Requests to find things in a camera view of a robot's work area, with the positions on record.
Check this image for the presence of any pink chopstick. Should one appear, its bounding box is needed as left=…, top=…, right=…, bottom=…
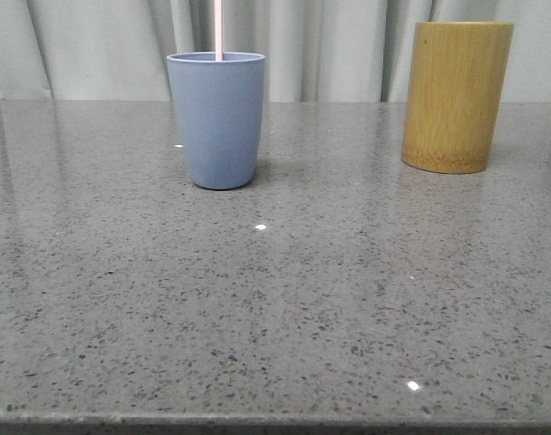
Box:
left=214, top=0, right=224, bottom=62

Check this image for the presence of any blue plastic cup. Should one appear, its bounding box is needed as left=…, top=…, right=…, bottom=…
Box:
left=167, top=52, right=266, bottom=190

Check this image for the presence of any bamboo wooden cup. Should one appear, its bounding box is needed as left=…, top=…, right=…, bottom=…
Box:
left=401, top=22, right=514, bottom=174

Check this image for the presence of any grey curtain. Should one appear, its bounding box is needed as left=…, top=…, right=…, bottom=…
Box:
left=0, top=1, right=551, bottom=102

